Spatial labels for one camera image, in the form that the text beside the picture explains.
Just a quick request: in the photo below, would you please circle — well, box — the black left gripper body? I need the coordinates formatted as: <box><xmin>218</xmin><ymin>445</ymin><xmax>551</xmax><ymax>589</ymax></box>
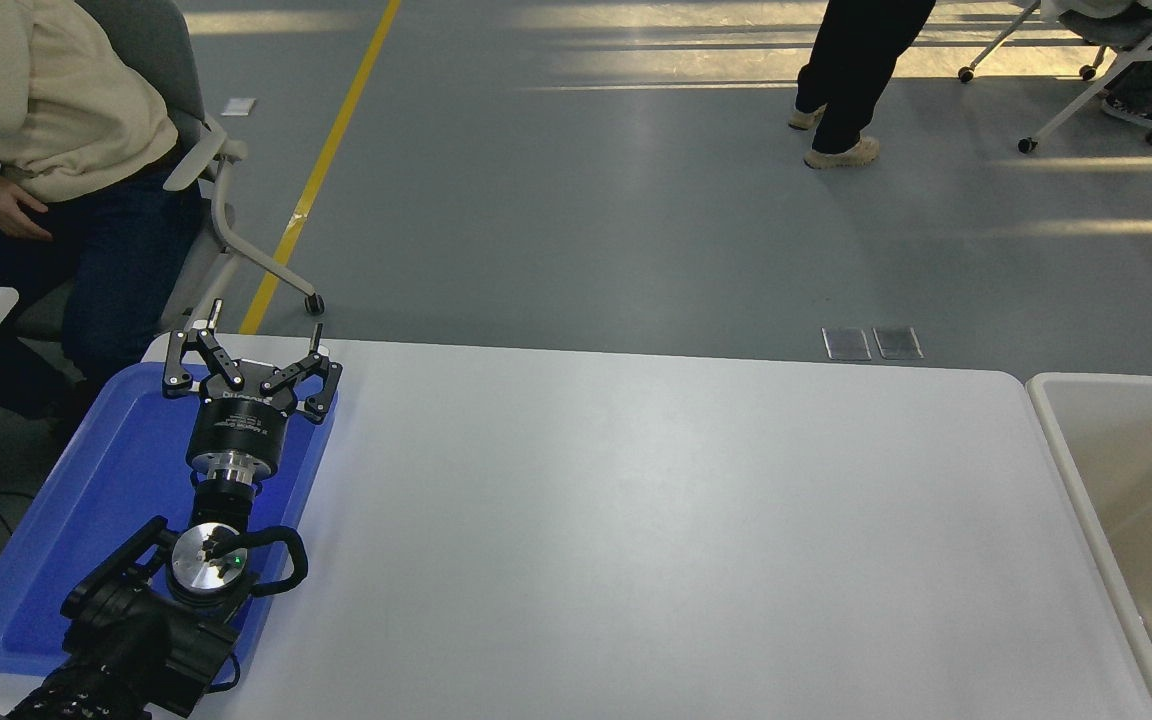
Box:
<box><xmin>186</xmin><ymin>359</ymin><xmax>299</xmax><ymax>466</ymax></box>

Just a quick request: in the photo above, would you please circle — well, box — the seated person's right hand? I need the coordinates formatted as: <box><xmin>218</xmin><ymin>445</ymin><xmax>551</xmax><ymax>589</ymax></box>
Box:
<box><xmin>0</xmin><ymin>163</ymin><xmax>52</xmax><ymax>241</ymax></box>

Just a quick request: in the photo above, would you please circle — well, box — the blue plastic tray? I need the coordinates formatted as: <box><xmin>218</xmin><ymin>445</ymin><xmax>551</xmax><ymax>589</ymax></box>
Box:
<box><xmin>0</xmin><ymin>360</ymin><xmax>340</xmax><ymax>691</ymax></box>

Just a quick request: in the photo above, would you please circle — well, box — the seated person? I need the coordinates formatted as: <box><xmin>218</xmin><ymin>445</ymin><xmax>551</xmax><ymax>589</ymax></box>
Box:
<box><xmin>0</xmin><ymin>0</ymin><xmax>205</xmax><ymax>416</ymax></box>

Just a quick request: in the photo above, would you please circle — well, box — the grey office chair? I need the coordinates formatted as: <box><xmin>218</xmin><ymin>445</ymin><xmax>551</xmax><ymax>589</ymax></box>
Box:
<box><xmin>11</xmin><ymin>0</ymin><xmax>325</xmax><ymax>346</ymax></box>

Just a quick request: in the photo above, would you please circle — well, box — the clear floor plate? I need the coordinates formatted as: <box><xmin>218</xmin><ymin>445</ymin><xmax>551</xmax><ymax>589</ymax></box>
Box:
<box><xmin>822</xmin><ymin>326</ymin><xmax>872</xmax><ymax>362</ymax></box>
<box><xmin>873</xmin><ymin>325</ymin><xmax>924</xmax><ymax>360</ymax></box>

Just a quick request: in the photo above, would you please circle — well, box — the standing person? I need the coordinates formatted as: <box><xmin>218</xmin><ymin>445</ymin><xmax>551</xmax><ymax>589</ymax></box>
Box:
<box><xmin>787</xmin><ymin>0</ymin><xmax>937</xmax><ymax>170</ymax></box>

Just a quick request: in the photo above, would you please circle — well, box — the large pale bin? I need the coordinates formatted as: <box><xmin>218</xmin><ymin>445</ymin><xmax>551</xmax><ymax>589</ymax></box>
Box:
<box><xmin>1024</xmin><ymin>372</ymin><xmax>1152</xmax><ymax>720</ymax></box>

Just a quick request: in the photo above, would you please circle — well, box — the white-framed wheeled chair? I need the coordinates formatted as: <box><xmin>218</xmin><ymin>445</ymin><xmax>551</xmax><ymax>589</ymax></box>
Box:
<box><xmin>956</xmin><ymin>0</ymin><xmax>1152</xmax><ymax>154</ymax></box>

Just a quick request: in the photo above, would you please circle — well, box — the person on wheeled chair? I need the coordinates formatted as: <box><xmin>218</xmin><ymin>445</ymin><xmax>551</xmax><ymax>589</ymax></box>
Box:
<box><xmin>1041</xmin><ymin>0</ymin><xmax>1152</xmax><ymax>124</ymax></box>

